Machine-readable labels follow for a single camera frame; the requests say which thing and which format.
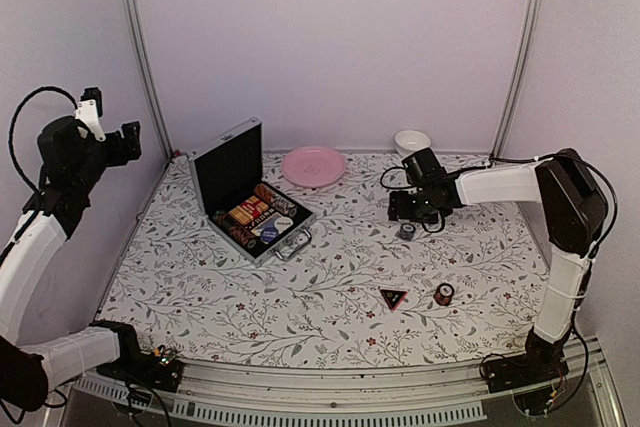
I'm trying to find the right frame post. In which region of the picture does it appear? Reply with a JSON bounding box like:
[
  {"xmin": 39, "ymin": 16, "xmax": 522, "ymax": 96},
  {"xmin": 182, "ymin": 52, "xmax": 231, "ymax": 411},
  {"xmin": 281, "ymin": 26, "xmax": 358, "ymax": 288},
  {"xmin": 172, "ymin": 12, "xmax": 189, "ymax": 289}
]
[{"xmin": 491, "ymin": 0, "xmax": 542, "ymax": 157}]

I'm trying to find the red blue chip roll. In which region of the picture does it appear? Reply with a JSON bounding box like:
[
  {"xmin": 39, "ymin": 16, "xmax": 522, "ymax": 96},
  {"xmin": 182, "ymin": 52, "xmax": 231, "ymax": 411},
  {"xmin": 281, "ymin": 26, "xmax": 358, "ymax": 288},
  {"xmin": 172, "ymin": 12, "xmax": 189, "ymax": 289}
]
[{"xmin": 253, "ymin": 183, "xmax": 277, "ymax": 204}]

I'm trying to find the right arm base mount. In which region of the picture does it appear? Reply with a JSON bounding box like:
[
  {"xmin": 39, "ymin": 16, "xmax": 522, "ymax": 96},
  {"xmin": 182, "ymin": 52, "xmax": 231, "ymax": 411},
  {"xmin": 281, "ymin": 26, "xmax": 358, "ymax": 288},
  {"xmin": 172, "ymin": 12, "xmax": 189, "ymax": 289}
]
[{"xmin": 479, "ymin": 347, "xmax": 569, "ymax": 393}]

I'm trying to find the aluminium poker case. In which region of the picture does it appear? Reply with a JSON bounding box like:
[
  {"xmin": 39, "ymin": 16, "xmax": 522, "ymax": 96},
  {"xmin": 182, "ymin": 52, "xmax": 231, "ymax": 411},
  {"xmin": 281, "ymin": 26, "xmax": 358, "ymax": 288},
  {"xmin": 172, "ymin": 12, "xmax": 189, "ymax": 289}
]
[{"xmin": 187, "ymin": 117, "xmax": 315, "ymax": 265}]

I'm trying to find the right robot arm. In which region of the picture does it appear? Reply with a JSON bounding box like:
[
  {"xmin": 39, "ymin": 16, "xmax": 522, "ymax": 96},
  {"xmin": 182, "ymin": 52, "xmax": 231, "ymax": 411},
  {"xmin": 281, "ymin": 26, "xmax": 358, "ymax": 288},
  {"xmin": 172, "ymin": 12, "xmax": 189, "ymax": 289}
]
[{"xmin": 387, "ymin": 148, "xmax": 619, "ymax": 383}]

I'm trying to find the black triangle card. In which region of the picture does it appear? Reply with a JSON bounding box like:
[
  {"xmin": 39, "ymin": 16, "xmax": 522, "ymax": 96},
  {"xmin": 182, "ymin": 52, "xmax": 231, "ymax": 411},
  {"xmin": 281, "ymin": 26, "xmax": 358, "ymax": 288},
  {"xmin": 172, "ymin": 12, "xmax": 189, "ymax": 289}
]
[{"xmin": 380, "ymin": 288, "xmax": 407, "ymax": 311}]

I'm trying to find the grey white chip stack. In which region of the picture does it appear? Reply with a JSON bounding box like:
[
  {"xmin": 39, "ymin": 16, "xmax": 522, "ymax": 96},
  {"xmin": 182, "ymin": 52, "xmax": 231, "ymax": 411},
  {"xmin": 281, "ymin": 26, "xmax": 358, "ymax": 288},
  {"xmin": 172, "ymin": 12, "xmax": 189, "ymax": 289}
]
[{"xmin": 271, "ymin": 197, "xmax": 297, "ymax": 217}]

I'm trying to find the orange short chip stack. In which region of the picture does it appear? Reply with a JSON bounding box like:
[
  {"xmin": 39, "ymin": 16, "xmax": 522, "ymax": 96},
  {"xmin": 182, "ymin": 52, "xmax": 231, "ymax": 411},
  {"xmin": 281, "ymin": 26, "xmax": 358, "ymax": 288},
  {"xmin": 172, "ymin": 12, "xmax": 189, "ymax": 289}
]
[{"xmin": 434, "ymin": 283, "xmax": 455, "ymax": 307}]

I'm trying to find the frame post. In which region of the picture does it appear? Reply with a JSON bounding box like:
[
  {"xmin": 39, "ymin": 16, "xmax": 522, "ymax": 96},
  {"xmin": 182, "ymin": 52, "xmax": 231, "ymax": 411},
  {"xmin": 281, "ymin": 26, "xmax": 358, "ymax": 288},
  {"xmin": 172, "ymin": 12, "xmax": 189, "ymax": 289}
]
[
  {"xmin": 491, "ymin": 0, "xmax": 542, "ymax": 157},
  {"xmin": 122, "ymin": 0, "xmax": 174, "ymax": 159}
]

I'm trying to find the green chip roll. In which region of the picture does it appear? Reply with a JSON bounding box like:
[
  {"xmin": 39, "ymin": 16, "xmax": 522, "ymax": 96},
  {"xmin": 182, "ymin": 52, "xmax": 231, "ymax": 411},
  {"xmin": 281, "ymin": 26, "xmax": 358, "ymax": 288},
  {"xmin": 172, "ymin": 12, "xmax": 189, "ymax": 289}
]
[{"xmin": 213, "ymin": 211, "xmax": 234, "ymax": 231}]

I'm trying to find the Texas Hold'em card box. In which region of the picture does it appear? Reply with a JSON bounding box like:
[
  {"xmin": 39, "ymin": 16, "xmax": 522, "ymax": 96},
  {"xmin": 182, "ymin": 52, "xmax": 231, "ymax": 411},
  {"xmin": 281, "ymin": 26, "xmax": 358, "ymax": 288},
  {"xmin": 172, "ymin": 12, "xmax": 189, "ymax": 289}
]
[{"xmin": 229, "ymin": 195, "xmax": 270, "ymax": 225}]

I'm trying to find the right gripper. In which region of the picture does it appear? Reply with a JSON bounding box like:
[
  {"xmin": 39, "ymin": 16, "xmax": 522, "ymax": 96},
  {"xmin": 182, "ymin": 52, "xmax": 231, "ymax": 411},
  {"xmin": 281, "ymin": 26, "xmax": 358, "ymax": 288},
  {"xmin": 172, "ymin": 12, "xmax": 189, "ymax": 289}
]
[{"xmin": 389, "ymin": 188, "xmax": 442, "ymax": 224}]

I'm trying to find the pink plate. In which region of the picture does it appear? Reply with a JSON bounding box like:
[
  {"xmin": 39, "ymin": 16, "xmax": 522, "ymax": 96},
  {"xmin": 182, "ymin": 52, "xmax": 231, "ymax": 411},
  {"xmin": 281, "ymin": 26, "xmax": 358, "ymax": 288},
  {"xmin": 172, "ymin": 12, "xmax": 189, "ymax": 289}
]
[{"xmin": 281, "ymin": 146, "xmax": 346, "ymax": 188}]

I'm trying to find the purple black chip stack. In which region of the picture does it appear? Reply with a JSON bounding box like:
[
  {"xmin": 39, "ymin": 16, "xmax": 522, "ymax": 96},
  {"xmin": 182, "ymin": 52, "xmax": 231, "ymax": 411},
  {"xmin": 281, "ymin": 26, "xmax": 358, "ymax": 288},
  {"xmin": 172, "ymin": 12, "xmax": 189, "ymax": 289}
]
[{"xmin": 397, "ymin": 223, "xmax": 416, "ymax": 241}]

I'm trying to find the brown tall chip stack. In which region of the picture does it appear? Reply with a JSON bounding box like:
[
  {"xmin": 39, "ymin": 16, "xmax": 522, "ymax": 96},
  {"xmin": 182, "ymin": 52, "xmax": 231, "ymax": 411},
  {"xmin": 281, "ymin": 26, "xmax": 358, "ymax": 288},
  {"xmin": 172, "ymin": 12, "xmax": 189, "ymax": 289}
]
[{"xmin": 229, "ymin": 227, "xmax": 258, "ymax": 251}]

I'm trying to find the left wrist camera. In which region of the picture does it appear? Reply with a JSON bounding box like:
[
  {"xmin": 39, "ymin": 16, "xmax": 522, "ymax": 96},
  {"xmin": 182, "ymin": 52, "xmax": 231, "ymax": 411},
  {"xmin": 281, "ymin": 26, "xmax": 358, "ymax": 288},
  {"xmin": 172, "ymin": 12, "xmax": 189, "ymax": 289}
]
[{"xmin": 75, "ymin": 87, "xmax": 106, "ymax": 142}]

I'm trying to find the white dealer button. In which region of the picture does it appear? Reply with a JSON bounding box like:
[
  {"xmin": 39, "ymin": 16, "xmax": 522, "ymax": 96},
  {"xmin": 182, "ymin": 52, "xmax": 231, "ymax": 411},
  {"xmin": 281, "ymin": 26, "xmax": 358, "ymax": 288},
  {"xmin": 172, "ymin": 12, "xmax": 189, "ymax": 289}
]
[{"xmin": 274, "ymin": 217, "xmax": 294, "ymax": 230}]

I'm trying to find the white bowl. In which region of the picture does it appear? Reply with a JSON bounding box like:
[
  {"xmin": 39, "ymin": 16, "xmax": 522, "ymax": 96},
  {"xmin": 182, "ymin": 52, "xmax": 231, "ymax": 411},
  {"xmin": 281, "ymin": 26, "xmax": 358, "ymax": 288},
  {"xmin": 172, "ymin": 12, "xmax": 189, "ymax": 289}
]
[{"xmin": 393, "ymin": 130, "xmax": 432, "ymax": 157}]

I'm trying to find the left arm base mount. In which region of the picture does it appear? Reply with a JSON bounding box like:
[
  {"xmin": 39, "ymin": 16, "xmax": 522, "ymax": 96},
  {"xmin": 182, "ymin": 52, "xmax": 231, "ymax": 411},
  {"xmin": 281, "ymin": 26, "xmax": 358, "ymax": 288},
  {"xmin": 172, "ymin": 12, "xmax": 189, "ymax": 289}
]
[{"xmin": 96, "ymin": 345, "xmax": 184, "ymax": 393}]

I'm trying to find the left frame post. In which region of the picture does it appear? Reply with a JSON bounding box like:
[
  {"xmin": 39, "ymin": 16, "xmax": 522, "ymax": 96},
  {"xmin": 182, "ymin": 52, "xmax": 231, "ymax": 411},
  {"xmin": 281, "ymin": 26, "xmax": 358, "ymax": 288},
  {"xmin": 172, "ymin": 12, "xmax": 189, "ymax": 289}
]
[{"xmin": 122, "ymin": 0, "xmax": 174, "ymax": 159}]

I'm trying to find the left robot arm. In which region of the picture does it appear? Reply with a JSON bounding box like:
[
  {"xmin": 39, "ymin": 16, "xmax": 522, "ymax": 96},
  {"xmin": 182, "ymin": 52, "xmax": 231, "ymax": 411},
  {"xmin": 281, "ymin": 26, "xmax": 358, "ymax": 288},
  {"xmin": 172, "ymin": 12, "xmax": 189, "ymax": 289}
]
[{"xmin": 1, "ymin": 116, "xmax": 149, "ymax": 412}]

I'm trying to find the purple small blind button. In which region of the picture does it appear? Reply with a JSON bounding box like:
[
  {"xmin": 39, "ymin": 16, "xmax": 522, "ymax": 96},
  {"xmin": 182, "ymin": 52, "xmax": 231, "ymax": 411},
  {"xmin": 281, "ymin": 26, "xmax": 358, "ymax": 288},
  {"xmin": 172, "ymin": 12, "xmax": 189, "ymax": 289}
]
[{"xmin": 260, "ymin": 227, "xmax": 280, "ymax": 244}]

